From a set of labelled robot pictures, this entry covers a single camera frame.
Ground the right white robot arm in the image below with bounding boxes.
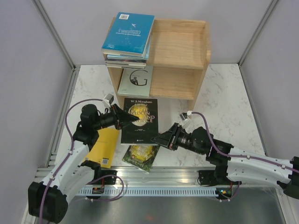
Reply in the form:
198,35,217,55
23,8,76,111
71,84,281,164
151,123,299,199

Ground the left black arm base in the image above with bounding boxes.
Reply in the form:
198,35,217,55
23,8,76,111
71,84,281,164
93,169,117,186

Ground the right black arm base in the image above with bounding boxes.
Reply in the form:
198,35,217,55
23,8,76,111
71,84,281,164
197,170,238,187

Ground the wooden two-tier shelf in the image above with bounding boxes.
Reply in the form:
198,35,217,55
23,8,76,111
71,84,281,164
106,17,212,112

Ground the aluminium front rail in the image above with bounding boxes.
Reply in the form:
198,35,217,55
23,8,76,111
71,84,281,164
35,166,287,187

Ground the green forest cover book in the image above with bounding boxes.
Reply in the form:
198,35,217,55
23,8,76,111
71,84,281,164
122,145,160,173

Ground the black Moon and Sixpence book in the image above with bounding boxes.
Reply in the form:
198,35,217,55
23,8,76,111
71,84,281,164
121,98,158,145

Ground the blue Jules Verne book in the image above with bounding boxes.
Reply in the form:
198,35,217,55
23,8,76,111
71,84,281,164
101,12,155,57

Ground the dark purple planets book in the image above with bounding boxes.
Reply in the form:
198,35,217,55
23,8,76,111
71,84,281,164
105,59,146,66

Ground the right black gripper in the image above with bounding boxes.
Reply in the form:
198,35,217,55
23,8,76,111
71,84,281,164
151,122,205,155

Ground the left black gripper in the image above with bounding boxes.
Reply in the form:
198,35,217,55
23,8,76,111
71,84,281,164
93,103,139,131

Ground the white Great Gatsby book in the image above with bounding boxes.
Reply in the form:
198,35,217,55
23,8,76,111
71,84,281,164
117,66,153,97

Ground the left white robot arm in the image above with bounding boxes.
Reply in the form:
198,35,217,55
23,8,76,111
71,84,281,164
28,104,139,224

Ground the yellow paperback book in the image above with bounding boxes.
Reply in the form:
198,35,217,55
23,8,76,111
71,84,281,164
83,128,120,168

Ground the slotted grey cable duct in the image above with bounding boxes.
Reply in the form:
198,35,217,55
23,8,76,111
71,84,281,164
77,186,231,197

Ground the navy blue hardcover book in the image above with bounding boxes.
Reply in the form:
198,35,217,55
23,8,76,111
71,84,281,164
106,64,145,69

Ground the light blue thin book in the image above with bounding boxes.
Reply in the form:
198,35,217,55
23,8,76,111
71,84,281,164
101,39,151,60

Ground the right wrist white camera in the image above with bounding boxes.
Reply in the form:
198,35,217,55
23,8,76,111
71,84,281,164
179,110,193,123

